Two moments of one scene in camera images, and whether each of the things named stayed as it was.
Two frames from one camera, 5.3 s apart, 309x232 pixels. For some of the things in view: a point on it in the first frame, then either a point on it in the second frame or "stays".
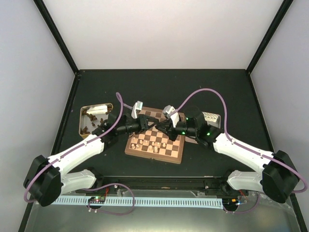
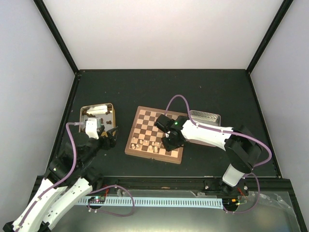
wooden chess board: x=154 y=144 stays
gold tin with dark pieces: x=92 y=116 stays
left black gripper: x=143 y=124 to x=112 y=140
